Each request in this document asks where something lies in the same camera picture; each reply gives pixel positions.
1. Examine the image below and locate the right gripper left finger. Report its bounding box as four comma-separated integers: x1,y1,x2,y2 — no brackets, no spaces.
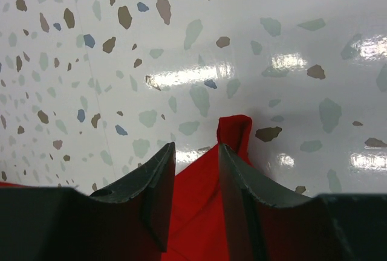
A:
1,143,175,260

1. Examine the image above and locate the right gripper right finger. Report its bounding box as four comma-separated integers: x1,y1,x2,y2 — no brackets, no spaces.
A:
218,144,386,260

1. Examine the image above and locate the red polo shirt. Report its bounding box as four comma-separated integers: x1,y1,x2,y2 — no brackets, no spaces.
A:
0,115,253,261

